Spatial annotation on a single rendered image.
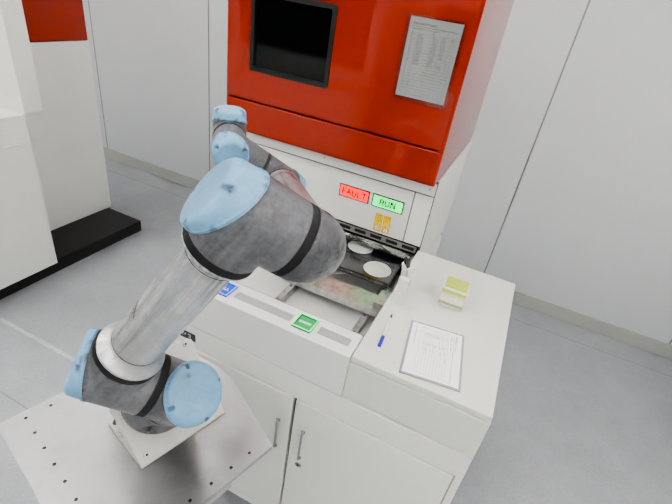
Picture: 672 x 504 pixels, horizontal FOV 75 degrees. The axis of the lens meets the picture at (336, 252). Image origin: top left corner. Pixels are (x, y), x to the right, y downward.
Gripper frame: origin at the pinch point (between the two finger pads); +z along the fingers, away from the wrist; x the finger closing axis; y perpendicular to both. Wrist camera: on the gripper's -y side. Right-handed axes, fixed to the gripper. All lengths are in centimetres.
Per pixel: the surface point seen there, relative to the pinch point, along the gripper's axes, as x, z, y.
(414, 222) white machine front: -37, 4, 59
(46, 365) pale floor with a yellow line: 106, 111, 7
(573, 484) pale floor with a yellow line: -133, 111, 76
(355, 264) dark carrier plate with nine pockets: -23, 21, 45
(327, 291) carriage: -20.9, 22.8, 27.5
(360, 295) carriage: -30.9, 22.6, 31.8
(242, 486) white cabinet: -13, 94, -4
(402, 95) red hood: -25, -37, 53
